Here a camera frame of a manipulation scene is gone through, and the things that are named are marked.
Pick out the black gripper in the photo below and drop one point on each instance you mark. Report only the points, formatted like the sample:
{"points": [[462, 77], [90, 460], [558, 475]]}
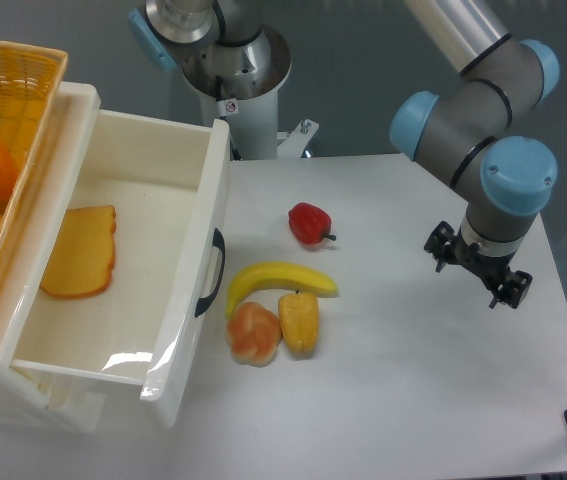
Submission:
{"points": [[507, 287]]}

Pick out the white top drawer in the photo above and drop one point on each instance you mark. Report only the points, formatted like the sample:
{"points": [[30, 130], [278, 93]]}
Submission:
{"points": [[136, 341]]}

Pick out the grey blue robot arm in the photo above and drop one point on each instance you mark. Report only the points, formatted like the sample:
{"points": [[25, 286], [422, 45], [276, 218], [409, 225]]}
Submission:
{"points": [[505, 180]]}

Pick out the white drawer cabinet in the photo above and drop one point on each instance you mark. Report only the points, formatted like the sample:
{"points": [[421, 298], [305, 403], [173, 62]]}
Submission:
{"points": [[29, 395]]}

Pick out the red toy bell pepper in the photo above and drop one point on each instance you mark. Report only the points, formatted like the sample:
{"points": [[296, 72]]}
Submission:
{"points": [[310, 224]]}

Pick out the yellow toy bell pepper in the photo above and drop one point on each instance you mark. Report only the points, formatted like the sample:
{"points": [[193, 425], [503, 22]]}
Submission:
{"points": [[300, 320]]}

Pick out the yellow toy banana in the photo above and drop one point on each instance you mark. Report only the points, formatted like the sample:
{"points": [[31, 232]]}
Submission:
{"points": [[277, 275]]}

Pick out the knotted bread roll toy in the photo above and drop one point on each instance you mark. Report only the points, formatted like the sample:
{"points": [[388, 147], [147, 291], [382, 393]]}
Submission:
{"points": [[253, 334]]}

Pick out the orange toast slice toy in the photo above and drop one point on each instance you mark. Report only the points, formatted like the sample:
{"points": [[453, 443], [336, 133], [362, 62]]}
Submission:
{"points": [[84, 255]]}

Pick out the yellow wicker basket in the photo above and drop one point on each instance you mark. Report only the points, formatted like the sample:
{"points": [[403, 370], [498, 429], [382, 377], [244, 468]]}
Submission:
{"points": [[8, 165]]}

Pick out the black upper drawer handle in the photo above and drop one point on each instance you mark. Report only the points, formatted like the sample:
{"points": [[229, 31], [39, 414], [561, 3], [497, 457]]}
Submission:
{"points": [[214, 275]]}

